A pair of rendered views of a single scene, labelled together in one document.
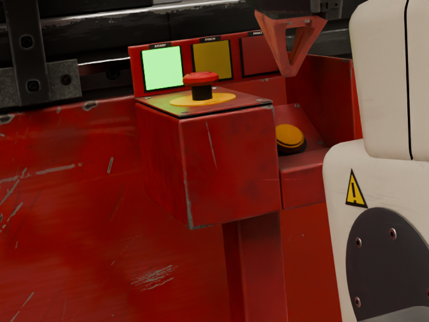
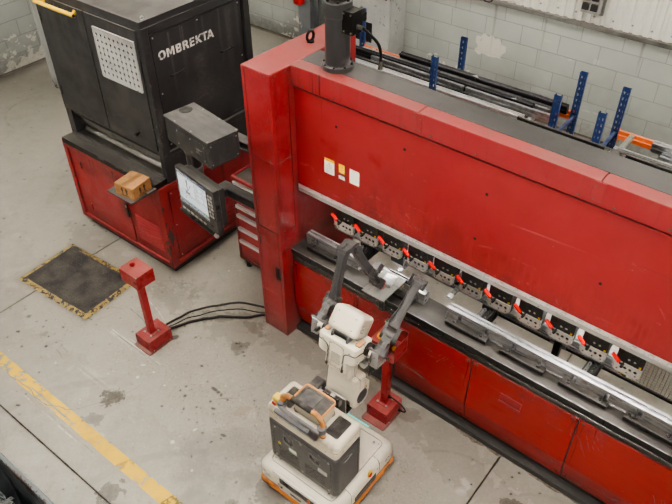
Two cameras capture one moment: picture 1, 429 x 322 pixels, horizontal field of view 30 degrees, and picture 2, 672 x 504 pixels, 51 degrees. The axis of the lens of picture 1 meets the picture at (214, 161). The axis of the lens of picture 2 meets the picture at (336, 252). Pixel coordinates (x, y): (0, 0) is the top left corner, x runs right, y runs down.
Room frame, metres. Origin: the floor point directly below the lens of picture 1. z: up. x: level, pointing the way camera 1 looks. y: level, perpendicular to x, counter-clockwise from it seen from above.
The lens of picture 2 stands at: (-1.05, -2.57, 4.23)
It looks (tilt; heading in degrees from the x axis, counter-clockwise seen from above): 40 degrees down; 59
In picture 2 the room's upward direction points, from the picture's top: straight up
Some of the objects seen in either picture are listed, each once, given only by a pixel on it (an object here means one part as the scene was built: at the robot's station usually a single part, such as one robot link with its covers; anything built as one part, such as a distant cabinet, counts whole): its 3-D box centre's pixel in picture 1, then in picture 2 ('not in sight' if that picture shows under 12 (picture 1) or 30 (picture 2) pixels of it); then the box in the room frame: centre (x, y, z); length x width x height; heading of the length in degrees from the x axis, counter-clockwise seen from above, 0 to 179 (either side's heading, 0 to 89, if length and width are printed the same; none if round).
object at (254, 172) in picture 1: (240, 119); (388, 341); (0.88, -0.03, 0.75); 0.20 x 0.16 x 0.18; 110
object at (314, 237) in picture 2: not in sight; (335, 249); (0.96, 0.79, 0.92); 0.50 x 0.06 x 0.10; 109
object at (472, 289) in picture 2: not in sight; (474, 282); (1.33, -0.27, 1.26); 0.15 x 0.09 x 0.17; 109
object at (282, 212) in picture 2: not in sight; (306, 192); (0.99, 1.25, 1.15); 0.85 x 0.25 x 2.30; 19
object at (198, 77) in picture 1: (201, 89); not in sight; (0.86, 0.01, 0.79); 0.04 x 0.04 x 0.04
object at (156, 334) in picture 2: not in sight; (145, 305); (-0.32, 1.50, 0.41); 0.25 x 0.20 x 0.83; 19
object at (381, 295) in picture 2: not in sight; (383, 285); (1.01, 0.22, 1.00); 0.26 x 0.18 x 0.01; 19
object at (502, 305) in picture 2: not in sight; (502, 296); (1.40, -0.46, 1.26); 0.15 x 0.09 x 0.17; 109
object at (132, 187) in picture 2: not in sight; (130, 184); (-0.07, 2.20, 1.04); 0.30 x 0.26 x 0.12; 111
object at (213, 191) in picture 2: not in sight; (203, 197); (0.18, 1.23, 1.42); 0.45 x 0.12 x 0.36; 102
